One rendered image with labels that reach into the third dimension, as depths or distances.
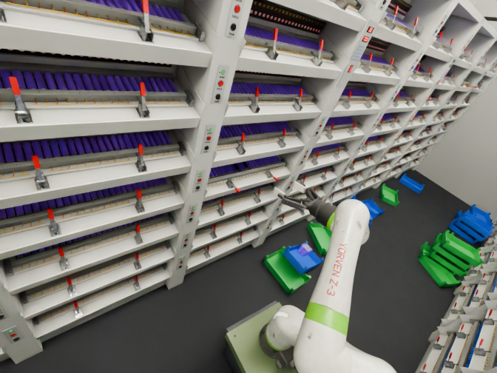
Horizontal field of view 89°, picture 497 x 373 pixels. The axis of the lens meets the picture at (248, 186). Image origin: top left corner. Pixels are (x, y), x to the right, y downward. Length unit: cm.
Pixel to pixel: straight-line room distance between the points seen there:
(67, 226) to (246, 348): 88
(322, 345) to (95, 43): 88
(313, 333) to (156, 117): 74
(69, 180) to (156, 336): 101
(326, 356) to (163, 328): 106
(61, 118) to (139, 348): 119
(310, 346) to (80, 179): 79
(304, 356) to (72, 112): 84
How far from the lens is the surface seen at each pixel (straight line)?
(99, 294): 155
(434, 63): 266
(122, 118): 80
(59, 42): 70
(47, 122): 77
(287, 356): 131
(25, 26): 69
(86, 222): 104
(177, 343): 162
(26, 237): 104
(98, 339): 164
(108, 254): 120
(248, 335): 135
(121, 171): 92
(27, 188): 89
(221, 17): 80
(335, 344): 78
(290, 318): 116
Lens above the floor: 154
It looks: 37 degrees down
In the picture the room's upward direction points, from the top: 21 degrees clockwise
